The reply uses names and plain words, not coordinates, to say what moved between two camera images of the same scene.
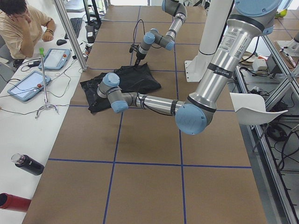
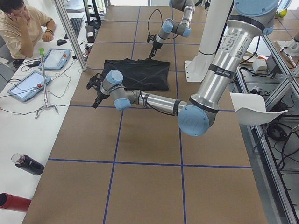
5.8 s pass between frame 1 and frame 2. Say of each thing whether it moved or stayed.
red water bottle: stayed
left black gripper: moved
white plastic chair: stayed
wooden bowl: stayed
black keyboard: stayed
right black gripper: moved
